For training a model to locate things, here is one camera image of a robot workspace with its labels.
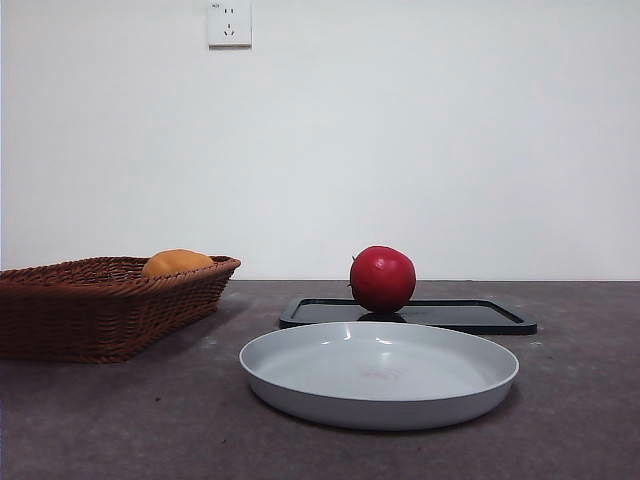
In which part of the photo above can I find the red tomato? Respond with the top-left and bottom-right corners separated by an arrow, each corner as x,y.
348,244 -> 418,315

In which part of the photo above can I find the grey round plate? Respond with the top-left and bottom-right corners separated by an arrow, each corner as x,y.
238,320 -> 520,432

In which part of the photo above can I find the black rectangular tray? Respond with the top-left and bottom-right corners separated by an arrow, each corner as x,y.
278,296 -> 539,336

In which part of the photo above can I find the brown wicker basket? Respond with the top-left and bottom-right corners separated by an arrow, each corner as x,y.
0,255 -> 242,363

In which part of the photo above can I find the white wall socket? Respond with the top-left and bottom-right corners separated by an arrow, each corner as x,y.
208,1 -> 253,50

